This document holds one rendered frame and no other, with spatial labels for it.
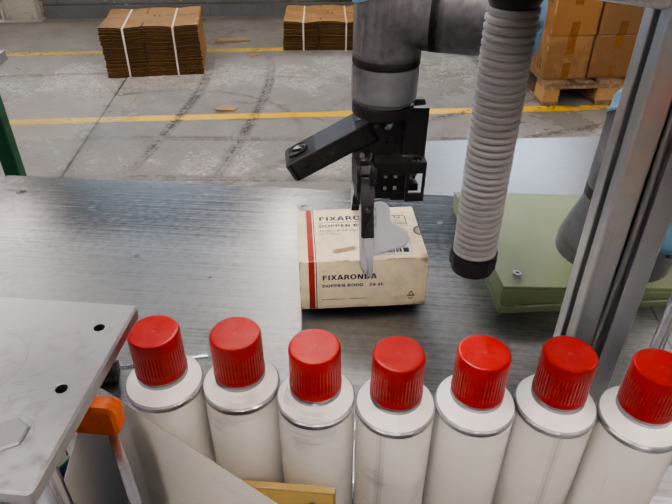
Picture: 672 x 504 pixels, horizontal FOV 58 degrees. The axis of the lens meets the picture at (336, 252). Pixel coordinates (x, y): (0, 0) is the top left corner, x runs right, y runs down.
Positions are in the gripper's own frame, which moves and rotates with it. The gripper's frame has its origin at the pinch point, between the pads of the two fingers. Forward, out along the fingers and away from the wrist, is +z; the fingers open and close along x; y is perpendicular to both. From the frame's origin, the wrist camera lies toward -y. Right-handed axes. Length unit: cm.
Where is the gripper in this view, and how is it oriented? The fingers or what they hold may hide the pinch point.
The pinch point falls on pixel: (358, 245)
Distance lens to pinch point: 79.9
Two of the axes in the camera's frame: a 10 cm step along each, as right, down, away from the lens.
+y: 10.0, -0.2, 0.6
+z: -0.2, 8.2, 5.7
